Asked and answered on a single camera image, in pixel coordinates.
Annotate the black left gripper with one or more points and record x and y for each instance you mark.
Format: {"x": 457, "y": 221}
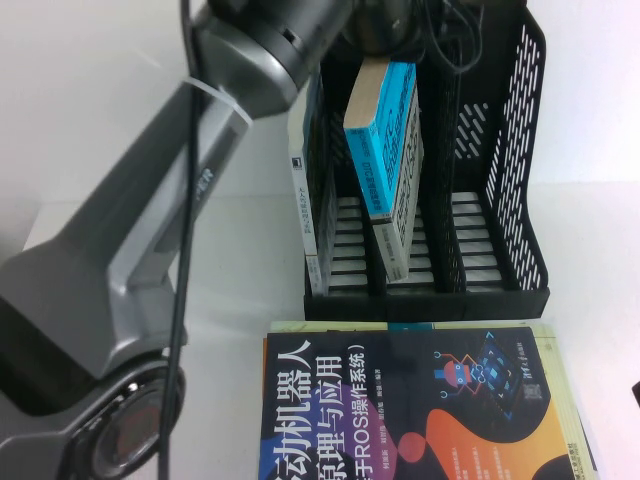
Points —
{"x": 385, "y": 30}

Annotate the blue and grey book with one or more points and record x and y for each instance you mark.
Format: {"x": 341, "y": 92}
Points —
{"x": 380, "y": 150}

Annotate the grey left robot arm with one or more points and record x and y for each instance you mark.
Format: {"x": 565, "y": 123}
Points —
{"x": 150, "y": 175}

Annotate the pale yellow book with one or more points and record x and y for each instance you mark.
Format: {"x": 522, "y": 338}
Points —
{"x": 555, "y": 360}

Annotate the black plastic book stand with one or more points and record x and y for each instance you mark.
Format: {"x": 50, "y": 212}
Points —
{"x": 500, "y": 300}

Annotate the white paperback book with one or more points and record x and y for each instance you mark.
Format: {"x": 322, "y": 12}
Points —
{"x": 300, "y": 200}

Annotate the dark robot cover book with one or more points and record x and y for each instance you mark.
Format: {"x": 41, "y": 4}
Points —
{"x": 400, "y": 400}

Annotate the white zip tie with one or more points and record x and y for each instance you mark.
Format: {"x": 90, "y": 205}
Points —
{"x": 215, "y": 97}

